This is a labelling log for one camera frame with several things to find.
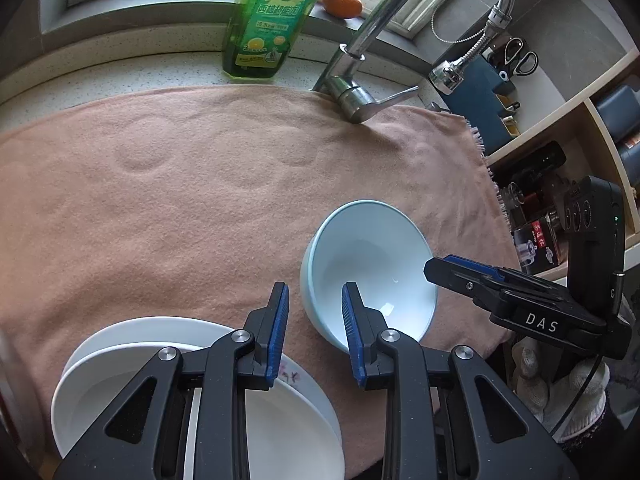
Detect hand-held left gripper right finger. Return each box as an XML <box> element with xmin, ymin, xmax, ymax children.
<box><xmin>341</xmin><ymin>282</ymin><xmax>580</xmax><ymax>480</ymax></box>

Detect cream shelf unit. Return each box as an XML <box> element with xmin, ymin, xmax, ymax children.
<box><xmin>485</xmin><ymin>50</ymin><xmax>640</xmax><ymax>281</ymax></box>

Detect orange tangerine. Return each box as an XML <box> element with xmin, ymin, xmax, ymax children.
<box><xmin>321</xmin><ymin>0</ymin><xmax>363</xmax><ymax>20</ymax></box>

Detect chrome faucet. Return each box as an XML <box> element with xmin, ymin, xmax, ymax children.
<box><xmin>311</xmin><ymin>0</ymin><xmax>516</xmax><ymax>125</ymax></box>

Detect pink floral plate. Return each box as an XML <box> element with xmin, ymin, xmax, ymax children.
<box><xmin>50</xmin><ymin>342</ymin><xmax>347</xmax><ymax>480</ymax></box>

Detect pink cloth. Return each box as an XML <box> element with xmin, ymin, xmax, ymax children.
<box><xmin>0</xmin><ymin>85</ymin><xmax>523</xmax><ymax>471</ymax></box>

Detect person's right hand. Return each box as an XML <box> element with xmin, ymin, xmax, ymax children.
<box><xmin>514</xmin><ymin>337</ymin><xmax>612</xmax><ymax>444</ymax></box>

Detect dark blue container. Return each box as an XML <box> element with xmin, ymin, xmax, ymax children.
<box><xmin>595</xmin><ymin>85</ymin><xmax>640</xmax><ymax>141</ymax></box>
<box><xmin>617</xmin><ymin>140</ymin><xmax>640</xmax><ymax>191</ymax></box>

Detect black box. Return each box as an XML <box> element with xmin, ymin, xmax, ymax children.
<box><xmin>510</xmin><ymin>141</ymin><xmax>568</xmax><ymax>183</ymax></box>

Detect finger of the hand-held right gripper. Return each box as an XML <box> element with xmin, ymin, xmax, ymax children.
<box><xmin>423</xmin><ymin>255</ymin><xmax>507</xmax><ymax>312</ymax></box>

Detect blue knife block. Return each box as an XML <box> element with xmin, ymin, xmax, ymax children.
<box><xmin>442</xmin><ymin>55</ymin><xmax>521</xmax><ymax>153</ymax></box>

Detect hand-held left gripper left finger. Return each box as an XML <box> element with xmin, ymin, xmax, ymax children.
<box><xmin>52</xmin><ymin>282</ymin><xmax>291</xmax><ymax>480</ymax></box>

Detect green dish soap bottle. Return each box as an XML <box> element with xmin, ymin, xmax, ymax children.
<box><xmin>222</xmin><ymin>0</ymin><xmax>335</xmax><ymax>81</ymax></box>

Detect light blue bowl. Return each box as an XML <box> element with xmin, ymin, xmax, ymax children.
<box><xmin>300</xmin><ymin>200</ymin><xmax>439</xmax><ymax>356</ymax></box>

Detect chrome faucet sprayer hose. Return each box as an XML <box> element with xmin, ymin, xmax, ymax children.
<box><xmin>429</xmin><ymin>5</ymin><xmax>513</xmax><ymax>95</ymax></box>

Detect black handled scissors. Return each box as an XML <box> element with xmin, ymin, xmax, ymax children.
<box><xmin>500</xmin><ymin>37</ymin><xmax>540</xmax><ymax>78</ymax></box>

